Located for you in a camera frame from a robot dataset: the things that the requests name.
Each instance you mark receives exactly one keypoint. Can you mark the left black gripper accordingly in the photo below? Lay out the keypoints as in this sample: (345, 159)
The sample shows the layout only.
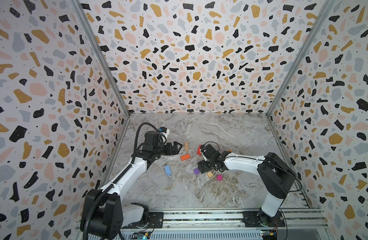
(175, 151)

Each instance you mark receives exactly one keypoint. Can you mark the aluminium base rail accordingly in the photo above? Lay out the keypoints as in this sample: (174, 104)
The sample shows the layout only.
(230, 224)

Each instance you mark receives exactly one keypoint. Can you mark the red block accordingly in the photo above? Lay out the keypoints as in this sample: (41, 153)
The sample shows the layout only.
(199, 150)

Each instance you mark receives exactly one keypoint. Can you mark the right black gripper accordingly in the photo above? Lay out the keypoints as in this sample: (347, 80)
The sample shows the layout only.
(208, 160)

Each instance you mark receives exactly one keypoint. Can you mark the orange-red block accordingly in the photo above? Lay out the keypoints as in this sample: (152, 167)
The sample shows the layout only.
(185, 157)

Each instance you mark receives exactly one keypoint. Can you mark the light blue block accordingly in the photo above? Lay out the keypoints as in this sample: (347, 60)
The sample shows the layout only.
(168, 170)

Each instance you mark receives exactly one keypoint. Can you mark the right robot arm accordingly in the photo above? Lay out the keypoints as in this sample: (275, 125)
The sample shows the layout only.
(276, 175)

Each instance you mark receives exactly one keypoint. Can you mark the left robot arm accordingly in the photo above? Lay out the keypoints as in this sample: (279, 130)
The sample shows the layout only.
(103, 212)

